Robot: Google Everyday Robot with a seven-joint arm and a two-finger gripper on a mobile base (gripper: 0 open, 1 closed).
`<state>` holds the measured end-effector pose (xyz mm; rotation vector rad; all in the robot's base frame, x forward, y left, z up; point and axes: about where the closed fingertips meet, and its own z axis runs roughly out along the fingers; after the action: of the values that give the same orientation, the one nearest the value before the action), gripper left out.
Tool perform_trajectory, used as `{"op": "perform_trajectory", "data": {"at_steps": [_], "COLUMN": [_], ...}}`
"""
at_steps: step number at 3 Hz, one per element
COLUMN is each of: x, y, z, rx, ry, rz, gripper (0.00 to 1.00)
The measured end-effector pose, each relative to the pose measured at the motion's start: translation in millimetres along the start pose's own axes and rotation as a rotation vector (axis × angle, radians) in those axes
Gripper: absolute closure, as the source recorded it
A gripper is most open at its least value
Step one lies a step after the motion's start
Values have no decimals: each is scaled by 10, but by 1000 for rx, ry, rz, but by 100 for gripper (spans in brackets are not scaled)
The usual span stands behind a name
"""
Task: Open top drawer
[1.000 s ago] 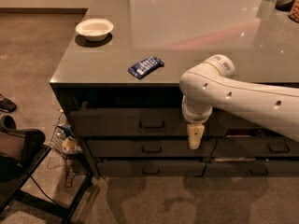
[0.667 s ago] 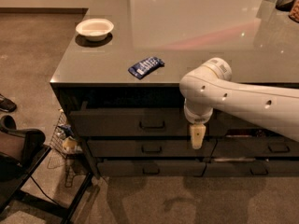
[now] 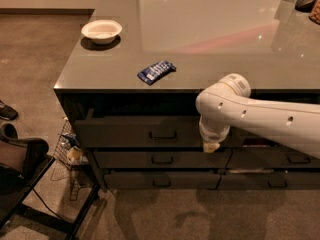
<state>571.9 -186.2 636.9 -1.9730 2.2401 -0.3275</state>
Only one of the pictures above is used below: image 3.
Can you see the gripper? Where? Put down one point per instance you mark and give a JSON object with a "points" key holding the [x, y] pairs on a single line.
{"points": [[213, 138]]}

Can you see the grey drawer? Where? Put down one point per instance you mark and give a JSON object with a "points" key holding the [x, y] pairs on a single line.
{"points": [[162, 159], [271, 158], [139, 132], [271, 181], [162, 180]]}

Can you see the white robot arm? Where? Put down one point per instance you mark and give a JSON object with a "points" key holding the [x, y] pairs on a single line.
{"points": [[228, 104]]}

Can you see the grey drawer cabinet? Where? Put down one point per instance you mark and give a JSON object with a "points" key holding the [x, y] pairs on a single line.
{"points": [[274, 46]]}

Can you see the blue snack packet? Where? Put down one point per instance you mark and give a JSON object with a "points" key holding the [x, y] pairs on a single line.
{"points": [[156, 71]]}

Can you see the white paper bowl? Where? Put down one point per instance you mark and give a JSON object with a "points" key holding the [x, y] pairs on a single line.
{"points": [[101, 32]]}

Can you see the brown textured object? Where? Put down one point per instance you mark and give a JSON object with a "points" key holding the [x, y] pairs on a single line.
{"points": [[314, 15]]}

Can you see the black office chair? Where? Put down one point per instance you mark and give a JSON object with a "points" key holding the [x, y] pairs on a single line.
{"points": [[23, 162]]}

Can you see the black shoe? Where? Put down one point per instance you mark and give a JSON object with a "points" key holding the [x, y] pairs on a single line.
{"points": [[7, 112]]}

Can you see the wire mesh basket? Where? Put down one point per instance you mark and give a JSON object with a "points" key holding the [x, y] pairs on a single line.
{"points": [[70, 162]]}

